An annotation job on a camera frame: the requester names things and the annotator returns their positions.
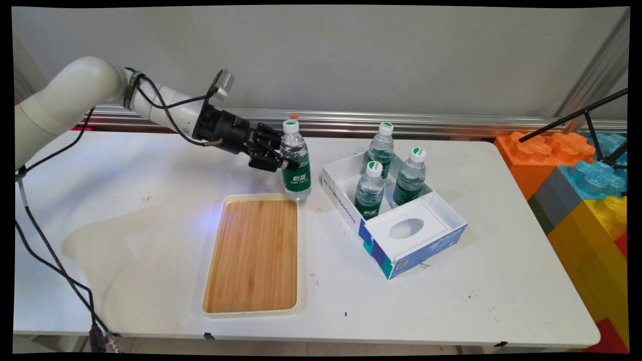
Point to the orange giant building block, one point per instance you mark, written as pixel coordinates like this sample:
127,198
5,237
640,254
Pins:
531,160

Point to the aluminium frame rail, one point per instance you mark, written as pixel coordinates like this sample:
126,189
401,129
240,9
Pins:
426,123

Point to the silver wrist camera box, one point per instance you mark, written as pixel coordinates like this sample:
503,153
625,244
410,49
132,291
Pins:
224,82

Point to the red giant building block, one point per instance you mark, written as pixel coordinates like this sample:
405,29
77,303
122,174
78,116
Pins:
609,338

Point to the bamboo tray with cream rim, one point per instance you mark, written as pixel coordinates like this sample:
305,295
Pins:
256,253

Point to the blue giant building block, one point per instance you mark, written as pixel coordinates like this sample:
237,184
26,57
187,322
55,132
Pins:
597,175

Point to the black tripod stand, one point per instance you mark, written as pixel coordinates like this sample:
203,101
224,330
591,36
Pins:
592,128

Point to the grey giant building block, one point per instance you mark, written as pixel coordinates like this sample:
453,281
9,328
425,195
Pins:
556,200

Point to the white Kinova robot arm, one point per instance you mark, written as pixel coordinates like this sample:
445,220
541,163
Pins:
75,90

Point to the green label water bottle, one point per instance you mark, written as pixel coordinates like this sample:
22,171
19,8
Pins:
297,180
369,193
410,180
381,148

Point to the red studded building block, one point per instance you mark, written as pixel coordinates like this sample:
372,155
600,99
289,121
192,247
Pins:
83,128

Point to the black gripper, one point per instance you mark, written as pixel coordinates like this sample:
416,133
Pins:
225,131

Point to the yellow giant building block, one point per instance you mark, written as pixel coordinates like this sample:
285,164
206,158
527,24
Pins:
592,260

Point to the white and blue cardboard box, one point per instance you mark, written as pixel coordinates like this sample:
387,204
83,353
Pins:
409,235

